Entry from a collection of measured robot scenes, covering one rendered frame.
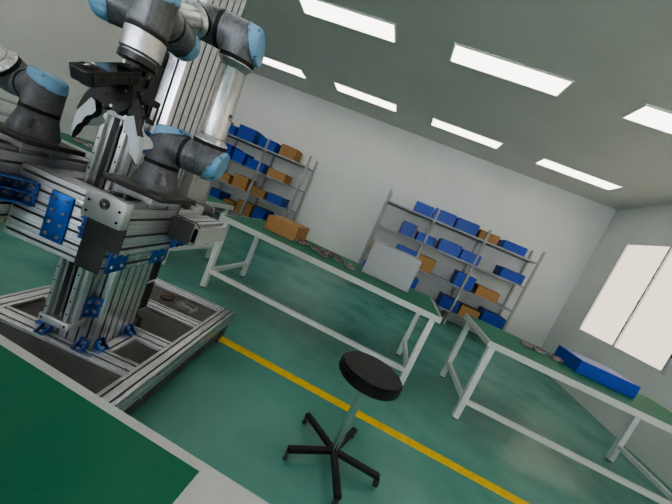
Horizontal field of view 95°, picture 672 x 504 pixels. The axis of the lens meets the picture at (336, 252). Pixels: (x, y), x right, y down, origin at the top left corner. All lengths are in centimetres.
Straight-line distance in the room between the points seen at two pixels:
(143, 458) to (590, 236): 756
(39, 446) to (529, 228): 716
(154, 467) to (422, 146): 682
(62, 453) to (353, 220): 650
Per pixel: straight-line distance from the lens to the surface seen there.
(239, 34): 123
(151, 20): 81
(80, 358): 179
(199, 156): 122
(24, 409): 74
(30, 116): 160
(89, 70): 74
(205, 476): 66
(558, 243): 746
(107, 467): 65
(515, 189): 722
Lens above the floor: 124
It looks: 8 degrees down
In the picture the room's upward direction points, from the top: 24 degrees clockwise
